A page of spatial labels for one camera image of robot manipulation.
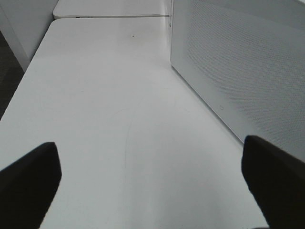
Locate white rear table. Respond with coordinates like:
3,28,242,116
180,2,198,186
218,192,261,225
53,0,172,19

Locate white microwave door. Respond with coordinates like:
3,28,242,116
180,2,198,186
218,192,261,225
170,0,305,164

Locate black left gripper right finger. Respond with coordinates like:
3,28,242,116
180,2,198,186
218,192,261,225
241,135,305,229

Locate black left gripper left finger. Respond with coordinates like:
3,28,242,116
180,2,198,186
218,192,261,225
0,142,62,229

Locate white microwave oven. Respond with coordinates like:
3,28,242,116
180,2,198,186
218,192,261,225
169,0,305,165

